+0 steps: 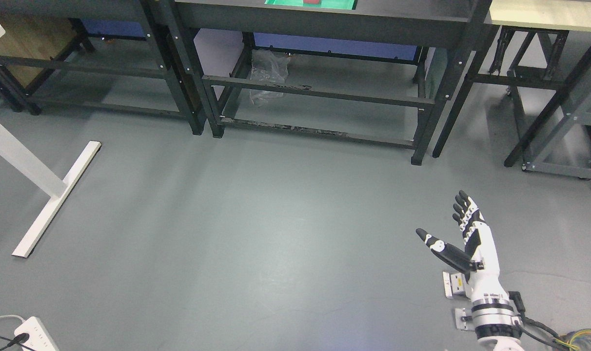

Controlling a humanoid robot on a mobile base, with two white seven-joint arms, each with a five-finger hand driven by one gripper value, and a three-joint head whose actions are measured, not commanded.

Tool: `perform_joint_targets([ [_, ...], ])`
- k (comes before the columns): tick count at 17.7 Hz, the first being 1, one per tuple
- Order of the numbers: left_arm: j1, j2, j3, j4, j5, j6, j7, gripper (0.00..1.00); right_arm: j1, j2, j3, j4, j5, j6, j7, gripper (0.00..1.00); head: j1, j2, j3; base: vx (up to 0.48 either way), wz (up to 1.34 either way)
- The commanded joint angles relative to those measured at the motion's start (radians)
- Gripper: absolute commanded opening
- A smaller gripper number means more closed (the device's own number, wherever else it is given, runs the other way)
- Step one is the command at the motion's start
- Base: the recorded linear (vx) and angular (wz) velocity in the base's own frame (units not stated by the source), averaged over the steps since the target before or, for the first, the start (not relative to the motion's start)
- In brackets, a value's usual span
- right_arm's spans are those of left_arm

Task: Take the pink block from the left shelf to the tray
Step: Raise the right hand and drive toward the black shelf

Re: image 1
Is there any black metal shelf rack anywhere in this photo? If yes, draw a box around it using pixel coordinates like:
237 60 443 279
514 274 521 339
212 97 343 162
158 0 492 166
0 0 206 135

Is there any green plastic tray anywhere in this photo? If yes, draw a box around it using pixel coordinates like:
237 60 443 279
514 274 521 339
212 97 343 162
264 0 357 10

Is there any white standing desk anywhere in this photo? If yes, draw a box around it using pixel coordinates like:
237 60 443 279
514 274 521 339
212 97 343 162
0 23 101 258

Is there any metal floor bracket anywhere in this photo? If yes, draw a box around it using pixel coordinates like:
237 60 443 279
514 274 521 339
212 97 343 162
442 271 470 299

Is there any beige top cart table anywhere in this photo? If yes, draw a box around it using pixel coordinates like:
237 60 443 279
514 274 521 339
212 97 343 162
432 0 591 192

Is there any black metal shelf rack left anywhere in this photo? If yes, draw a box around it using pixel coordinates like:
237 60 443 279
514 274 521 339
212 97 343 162
0 0 206 135

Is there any clear plastic bag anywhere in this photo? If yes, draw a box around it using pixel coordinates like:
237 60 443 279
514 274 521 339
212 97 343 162
250 50 291 107

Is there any white power strip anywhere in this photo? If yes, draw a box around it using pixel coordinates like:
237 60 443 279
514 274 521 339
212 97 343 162
13 317 59 351

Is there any black metal shelf rack centre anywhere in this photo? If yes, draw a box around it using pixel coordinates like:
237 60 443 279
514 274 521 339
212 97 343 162
158 0 492 166

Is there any wooden crate panel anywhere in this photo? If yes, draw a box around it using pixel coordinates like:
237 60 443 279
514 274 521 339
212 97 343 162
0 13 79 60

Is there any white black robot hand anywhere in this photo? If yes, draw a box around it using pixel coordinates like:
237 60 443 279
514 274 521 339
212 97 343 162
416 190 508 301

